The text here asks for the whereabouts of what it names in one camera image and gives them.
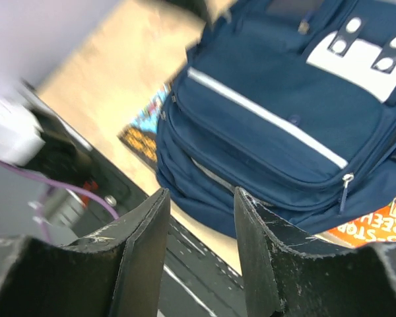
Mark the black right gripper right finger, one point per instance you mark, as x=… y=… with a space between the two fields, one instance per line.
x=288 y=272

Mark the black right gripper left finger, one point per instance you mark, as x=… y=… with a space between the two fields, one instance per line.
x=114 y=271

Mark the navy blue backpack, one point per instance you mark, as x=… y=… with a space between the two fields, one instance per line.
x=293 y=101

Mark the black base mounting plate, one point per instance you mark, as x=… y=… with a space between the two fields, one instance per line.
x=195 y=280

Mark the orange 78-storey treehouse book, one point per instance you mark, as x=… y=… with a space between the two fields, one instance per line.
x=379 y=226

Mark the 169-storey treehouse book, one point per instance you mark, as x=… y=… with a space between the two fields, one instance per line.
x=139 y=135

